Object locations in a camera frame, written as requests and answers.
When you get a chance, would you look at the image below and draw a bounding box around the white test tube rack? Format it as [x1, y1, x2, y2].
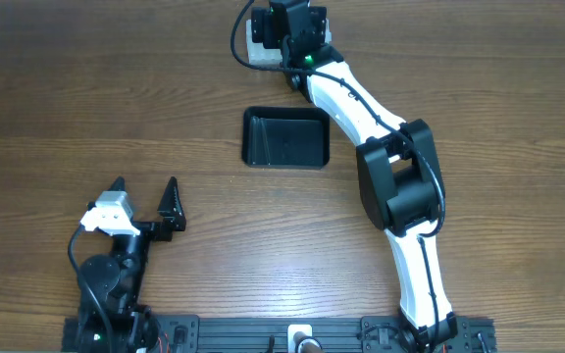
[245, 18, 334, 70]

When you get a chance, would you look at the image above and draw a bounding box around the mounting rail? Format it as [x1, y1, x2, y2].
[61, 314, 499, 353]

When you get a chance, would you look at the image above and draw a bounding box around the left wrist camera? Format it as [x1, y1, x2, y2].
[79, 190, 142, 238]

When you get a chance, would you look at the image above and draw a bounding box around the black tray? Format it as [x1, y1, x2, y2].
[240, 105, 332, 171]

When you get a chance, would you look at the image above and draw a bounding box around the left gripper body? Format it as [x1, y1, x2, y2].
[132, 219, 174, 242]

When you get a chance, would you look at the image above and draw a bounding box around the black cable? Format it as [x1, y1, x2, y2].
[229, 0, 447, 240]
[67, 225, 116, 353]

